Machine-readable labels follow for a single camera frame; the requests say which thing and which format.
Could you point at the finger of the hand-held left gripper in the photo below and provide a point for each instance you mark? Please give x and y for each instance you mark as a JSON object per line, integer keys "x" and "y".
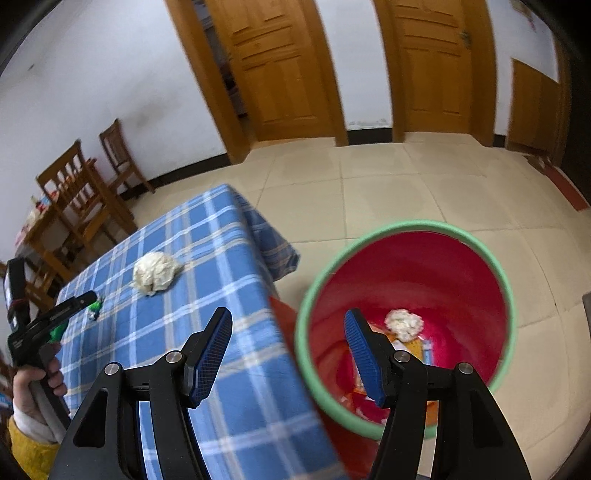
{"x": 78, "y": 302}

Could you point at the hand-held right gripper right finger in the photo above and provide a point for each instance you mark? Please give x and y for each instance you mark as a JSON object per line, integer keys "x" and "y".
{"x": 364, "y": 360}

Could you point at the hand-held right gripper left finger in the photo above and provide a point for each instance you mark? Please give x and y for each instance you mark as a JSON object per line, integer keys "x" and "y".
{"x": 212, "y": 360}

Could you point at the small green wrapper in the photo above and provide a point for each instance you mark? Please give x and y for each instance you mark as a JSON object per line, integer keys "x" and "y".
{"x": 95, "y": 308}

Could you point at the green plastic piece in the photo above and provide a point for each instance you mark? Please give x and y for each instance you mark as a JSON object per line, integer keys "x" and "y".
{"x": 57, "y": 333}

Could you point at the orange bag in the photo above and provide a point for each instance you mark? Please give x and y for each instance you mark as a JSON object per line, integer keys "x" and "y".
{"x": 431, "y": 413}

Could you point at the red bucket with green rim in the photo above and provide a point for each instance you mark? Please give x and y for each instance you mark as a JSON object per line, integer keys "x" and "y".
{"x": 443, "y": 277}

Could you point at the person's left forearm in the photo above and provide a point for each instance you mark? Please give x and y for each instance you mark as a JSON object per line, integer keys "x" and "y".
{"x": 27, "y": 447}

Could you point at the person's left hand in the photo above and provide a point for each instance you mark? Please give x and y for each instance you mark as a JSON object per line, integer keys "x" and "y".
{"x": 27, "y": 392}

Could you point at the orange snack packet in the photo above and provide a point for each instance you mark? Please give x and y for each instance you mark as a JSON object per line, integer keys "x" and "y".
{"x": 415, "y": 350}

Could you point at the small white paper ball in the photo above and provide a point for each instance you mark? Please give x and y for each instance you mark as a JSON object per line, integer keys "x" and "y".
{"x": 404, "y": 323}

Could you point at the crumpled white paper ball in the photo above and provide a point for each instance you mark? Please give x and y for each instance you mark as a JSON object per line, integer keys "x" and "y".
{"x": 154, "y": 272}

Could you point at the blue plaid tablecloth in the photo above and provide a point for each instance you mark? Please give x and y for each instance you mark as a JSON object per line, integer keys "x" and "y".
{"x": 221, "y": 277}

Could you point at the large wooden chair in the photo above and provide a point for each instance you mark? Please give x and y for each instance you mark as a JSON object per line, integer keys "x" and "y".
{"x": 74, "y": 194}

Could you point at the small wooden chair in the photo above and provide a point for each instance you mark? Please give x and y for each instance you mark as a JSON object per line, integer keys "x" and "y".
{"x": 117, "y": 147}

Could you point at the red doormat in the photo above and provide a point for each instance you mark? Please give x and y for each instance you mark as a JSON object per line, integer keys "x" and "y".
{"x": 570, "y": 189}

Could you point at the open wooden door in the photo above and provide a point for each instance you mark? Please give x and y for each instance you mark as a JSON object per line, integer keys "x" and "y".
{"x": 277, "y": 69}

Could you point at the closed wooden door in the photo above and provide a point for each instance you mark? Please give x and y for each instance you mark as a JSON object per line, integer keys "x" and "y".
{"x": 429, "y": 69}

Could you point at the metal door lock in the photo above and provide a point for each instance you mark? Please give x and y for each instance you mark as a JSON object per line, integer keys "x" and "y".
{"x": 466, "y": 39}

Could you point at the wooden door frame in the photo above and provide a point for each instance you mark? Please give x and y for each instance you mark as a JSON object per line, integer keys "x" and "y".
{"x": 217, "y": 97}
{"x": 485, "y": 92}

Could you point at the low wooden wall panel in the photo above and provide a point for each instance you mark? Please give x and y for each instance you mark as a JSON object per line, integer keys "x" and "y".
{"x": 531, "y": 106}

